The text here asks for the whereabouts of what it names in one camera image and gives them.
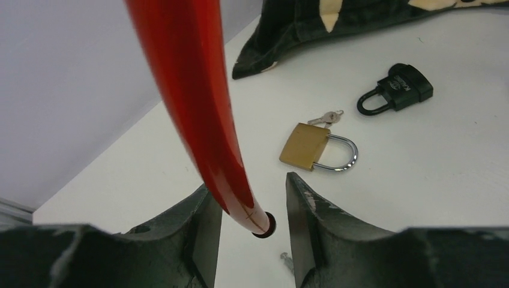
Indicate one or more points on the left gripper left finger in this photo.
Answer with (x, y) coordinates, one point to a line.
(178, 248)

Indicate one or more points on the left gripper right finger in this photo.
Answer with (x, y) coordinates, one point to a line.
(332, 248)

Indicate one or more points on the large brass padlock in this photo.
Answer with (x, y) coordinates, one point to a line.
(306, 144)

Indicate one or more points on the black padlock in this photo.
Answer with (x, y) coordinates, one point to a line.
(403, 87)

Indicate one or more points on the red cable lock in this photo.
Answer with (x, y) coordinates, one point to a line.
(183, 44)

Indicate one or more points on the large padlock keys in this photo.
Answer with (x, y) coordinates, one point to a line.
(328, 118)

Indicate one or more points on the black floral blanket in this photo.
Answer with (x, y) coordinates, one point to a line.
(286, 24)

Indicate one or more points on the red cable lock keys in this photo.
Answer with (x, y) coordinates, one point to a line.
(288, 262)

